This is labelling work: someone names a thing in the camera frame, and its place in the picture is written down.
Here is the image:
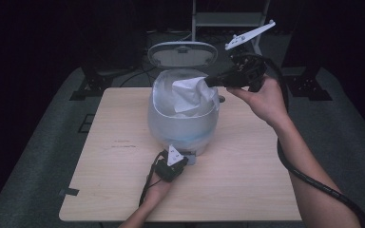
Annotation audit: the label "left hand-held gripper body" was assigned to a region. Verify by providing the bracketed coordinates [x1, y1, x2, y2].
[154, 144, 190, 183]

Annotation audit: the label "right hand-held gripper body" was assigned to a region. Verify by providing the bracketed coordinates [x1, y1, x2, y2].
[224, 19, 269, 93]

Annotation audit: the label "white paper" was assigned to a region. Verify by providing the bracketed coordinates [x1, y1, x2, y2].
[171, 76, 217, 114]

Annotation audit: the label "white pedal trash can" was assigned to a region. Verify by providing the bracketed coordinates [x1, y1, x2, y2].
[147, 41, 221, 166]

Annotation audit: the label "person's left hand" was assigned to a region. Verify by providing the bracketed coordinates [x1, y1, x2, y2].
[143, 171, 174, 207]

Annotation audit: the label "person's right hand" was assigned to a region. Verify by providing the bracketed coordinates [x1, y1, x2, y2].
[226, 75, 292, 128]

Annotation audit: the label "white metal stand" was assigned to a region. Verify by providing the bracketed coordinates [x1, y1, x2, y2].
[189, 0, 271, 67]

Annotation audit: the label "dark stand base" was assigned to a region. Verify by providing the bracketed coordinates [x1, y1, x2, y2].
[68, 63, 141, 102]
[281, 63, 334, 102]

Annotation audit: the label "dark floor plate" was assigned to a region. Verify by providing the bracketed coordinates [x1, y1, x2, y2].
[77, 113, 96, 134]

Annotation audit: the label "grey tape strip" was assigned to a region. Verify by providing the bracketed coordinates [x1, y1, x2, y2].
[58, 187, 80, 198]

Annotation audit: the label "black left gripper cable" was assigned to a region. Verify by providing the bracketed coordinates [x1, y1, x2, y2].
[138, 150, 168, 207]

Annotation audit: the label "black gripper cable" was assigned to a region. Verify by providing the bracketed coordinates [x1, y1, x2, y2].
[138, 150, 168, 207]
[234, 52, 365, 228]

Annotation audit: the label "black floor cables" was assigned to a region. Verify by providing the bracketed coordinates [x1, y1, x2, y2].
[119, 30, 194, 88]

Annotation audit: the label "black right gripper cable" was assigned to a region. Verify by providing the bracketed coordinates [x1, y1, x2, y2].
[234, 52, 365, 228]

